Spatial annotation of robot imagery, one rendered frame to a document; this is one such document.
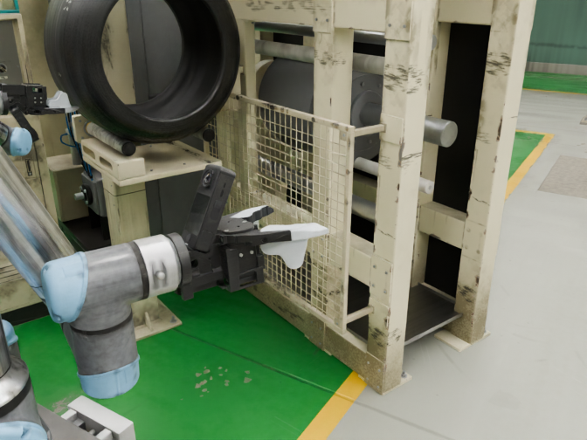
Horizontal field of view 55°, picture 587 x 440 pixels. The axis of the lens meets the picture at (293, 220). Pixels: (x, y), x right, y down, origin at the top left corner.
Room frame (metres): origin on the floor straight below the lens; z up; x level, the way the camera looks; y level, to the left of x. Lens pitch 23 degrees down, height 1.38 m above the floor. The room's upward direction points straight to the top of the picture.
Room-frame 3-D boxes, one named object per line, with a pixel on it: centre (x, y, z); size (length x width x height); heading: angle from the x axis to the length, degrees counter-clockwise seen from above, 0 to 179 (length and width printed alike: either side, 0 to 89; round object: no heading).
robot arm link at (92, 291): (0.60, 0.24, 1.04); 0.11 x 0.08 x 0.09; 123
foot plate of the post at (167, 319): (2.10, 0.67, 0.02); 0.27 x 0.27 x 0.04; 37
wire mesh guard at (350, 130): (1.93, 0.10, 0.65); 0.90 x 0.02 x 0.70; 37
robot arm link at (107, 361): (0.61, 0.25, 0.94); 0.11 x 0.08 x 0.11; 33
